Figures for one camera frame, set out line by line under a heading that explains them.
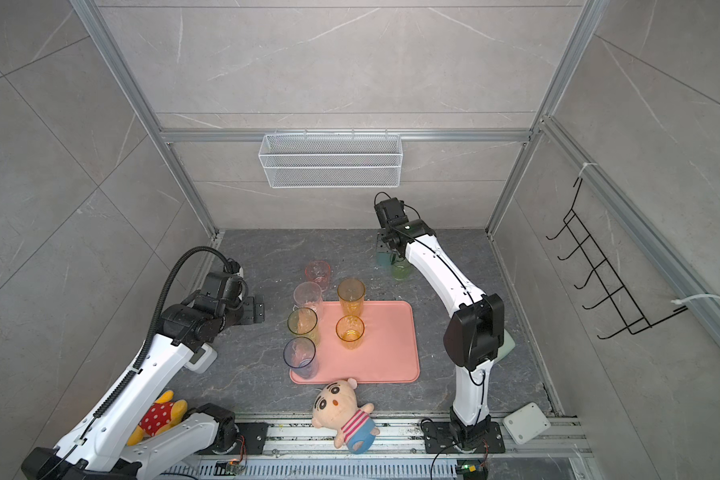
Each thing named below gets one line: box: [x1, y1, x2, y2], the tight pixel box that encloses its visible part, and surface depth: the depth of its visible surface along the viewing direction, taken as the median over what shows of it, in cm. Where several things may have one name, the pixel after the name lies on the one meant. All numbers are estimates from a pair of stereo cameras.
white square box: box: [503, 402, 551, 445], surface depth 76 cm
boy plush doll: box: [311, 378, 380, 454], surface depth 72 cm
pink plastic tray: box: [290, 301, 420, 384], surface depth 90 cm
